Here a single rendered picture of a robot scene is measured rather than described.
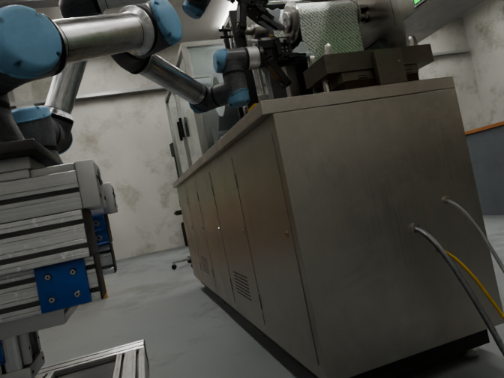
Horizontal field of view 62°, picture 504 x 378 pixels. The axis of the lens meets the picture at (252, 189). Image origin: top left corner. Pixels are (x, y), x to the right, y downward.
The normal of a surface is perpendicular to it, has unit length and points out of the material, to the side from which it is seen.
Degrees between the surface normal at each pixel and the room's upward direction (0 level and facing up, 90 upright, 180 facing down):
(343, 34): 90
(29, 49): 92
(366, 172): 90
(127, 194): 90
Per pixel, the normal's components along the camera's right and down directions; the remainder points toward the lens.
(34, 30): 0.78, -0.13
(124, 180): 0.26, -0.07
